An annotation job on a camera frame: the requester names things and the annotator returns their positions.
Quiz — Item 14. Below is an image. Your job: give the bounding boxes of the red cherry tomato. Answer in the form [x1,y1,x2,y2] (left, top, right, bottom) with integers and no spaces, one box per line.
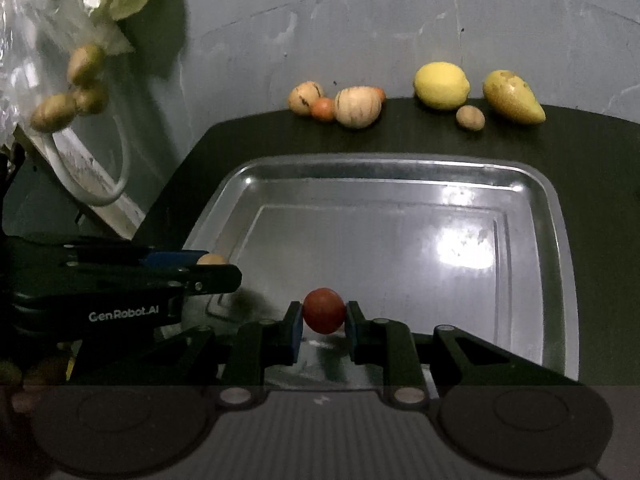
[303,287,346,335]

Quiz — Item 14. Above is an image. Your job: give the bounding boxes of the small striped beige fruit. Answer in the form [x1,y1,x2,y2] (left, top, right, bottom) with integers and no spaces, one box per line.
[288,80,324,116]

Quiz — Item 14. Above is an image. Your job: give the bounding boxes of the orange cherry tomato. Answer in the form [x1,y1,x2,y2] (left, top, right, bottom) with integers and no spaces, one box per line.
[310,98,335,122]
[371,87,386,103]

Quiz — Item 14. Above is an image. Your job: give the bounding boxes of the striped beige melon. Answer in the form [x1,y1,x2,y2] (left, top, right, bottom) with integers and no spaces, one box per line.
[334,86,383,129]

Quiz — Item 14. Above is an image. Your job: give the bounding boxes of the small brown round fruit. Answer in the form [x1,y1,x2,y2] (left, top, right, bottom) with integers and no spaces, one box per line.
[456,105,485,131]

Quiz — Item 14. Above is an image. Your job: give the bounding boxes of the yellow lemon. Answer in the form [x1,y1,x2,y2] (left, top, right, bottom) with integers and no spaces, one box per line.
[413,62,471,110]

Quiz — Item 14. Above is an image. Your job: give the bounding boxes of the yellow-green pear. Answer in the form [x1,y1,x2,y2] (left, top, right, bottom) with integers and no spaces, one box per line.
[483,70,546,125]

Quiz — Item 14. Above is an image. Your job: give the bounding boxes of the metal baking tray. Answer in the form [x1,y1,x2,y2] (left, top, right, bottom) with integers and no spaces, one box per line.
[182,154,579,378]

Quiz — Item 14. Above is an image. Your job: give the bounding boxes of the brown potato middle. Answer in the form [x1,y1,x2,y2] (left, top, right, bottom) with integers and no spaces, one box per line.
[72,80,110,116]

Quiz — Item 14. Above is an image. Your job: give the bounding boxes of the brown potato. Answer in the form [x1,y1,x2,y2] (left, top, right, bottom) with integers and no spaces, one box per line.
[30,93,76,133]
[72,80,110,116]
[66,44,105,87]

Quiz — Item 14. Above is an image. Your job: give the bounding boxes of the brown potato lower left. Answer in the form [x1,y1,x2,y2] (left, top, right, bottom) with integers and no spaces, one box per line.
[30,93,76,133]

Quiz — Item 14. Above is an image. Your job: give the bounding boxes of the brown potato upper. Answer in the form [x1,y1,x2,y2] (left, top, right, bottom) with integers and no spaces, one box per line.
[66,44,105,87]

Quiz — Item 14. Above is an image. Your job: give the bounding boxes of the black table mat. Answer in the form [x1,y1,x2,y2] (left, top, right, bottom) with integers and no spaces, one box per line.
[134,98,639,386]

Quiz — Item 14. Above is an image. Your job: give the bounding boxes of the clear plastic bag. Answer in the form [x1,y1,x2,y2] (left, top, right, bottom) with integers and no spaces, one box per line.
[1,0,132,144]

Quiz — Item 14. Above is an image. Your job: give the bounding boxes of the white curved cable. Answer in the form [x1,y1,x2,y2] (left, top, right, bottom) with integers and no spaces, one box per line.
[39,114,132,207]

